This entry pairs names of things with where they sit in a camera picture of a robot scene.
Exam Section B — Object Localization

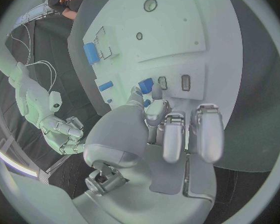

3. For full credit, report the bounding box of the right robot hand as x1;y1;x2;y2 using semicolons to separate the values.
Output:
39;115;87;155

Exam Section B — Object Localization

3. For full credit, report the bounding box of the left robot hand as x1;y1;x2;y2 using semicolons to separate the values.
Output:
71;83;226;224

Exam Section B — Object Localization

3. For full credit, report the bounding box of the white task board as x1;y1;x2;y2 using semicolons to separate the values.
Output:
82;0;244;148

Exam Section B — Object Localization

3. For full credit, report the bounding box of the short blue cylinder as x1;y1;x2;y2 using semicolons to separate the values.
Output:
98;80;114;92

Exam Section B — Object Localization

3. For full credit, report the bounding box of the blue block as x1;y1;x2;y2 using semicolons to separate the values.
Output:
138;77;154;95

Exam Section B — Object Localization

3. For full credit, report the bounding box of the large blue cylinder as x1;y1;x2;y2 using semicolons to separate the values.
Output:
83;42;100;66

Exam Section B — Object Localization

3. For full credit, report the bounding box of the person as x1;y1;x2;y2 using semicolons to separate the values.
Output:
47;0;92;20

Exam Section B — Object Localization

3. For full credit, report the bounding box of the white cable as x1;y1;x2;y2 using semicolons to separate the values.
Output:
24;60;58;93
9;22;32;66

